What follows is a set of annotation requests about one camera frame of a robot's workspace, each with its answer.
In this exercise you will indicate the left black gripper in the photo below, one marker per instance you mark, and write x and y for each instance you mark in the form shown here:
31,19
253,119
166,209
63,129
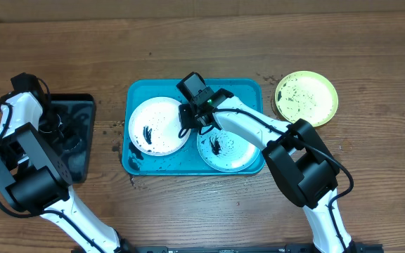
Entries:
65,119

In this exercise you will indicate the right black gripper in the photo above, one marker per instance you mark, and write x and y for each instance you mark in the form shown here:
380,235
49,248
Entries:
185,117

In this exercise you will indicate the white plate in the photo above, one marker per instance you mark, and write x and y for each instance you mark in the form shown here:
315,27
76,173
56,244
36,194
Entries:
155,128

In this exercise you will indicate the yellow-green plate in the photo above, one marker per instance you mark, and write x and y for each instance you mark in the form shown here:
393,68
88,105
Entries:
306,95

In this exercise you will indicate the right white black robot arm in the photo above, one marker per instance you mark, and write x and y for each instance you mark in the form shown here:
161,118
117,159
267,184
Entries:
300,163

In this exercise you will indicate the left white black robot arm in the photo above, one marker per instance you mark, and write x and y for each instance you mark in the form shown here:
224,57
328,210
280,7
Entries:
45,144

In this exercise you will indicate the black water tray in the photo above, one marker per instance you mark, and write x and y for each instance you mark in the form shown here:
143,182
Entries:
82,108

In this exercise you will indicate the teal plastic tray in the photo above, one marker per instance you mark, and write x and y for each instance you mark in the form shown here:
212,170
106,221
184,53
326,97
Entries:
186,161

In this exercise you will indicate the light blue dirty plate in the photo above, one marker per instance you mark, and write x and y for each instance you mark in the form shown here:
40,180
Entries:
229,153

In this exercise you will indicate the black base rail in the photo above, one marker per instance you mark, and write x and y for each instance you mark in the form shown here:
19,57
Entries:
356,247

